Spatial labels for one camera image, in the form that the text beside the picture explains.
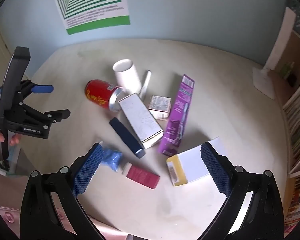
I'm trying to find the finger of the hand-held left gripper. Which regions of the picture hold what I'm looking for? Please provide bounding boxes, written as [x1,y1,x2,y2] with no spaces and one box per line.
[19,102,71,127]
[19,79,54,101]

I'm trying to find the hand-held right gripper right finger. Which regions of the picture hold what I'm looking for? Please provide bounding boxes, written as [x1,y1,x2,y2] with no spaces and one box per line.
[197,141,284,240]

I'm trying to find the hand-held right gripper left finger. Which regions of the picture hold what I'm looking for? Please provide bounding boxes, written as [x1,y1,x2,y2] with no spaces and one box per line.
[20,142,108,240]

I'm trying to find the white and yellow box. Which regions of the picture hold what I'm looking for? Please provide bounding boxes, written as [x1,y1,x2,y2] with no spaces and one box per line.
[166,137,228,187]

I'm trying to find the small white printed box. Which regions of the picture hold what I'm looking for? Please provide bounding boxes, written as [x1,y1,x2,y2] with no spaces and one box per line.
[148,95,171,120]

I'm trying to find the blue crumpled wrapper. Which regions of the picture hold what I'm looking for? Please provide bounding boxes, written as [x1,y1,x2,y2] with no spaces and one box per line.
[99,141,123,173]

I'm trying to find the red drink can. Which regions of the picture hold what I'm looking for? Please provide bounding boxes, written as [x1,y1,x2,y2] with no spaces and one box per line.
[85,79,125,112]

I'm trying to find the dark blue box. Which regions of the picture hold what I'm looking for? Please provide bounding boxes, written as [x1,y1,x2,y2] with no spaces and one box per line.
[109,117,146,159]

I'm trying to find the red box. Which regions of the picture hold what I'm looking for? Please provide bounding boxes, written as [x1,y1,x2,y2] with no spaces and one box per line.
[121,162,161,189]

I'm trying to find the purple toothbrush box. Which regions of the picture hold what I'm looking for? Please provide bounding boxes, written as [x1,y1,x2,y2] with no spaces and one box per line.
[158,74,195,157]

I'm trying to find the long white box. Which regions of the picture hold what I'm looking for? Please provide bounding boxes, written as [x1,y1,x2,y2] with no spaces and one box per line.
[118,93,164,149]

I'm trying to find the white cup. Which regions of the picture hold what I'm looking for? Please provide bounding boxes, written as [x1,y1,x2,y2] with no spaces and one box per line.
[112,59,142,96]

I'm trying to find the white pen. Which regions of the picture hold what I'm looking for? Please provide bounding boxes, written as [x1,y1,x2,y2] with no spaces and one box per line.
[139,70,152,98]

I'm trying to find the wooden bookshelf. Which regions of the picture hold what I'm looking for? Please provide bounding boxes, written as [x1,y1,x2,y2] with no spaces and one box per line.
[265,0,300,230]

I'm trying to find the green and white wall poster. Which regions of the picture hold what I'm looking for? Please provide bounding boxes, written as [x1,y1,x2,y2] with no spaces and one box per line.
[49,0,131,35]

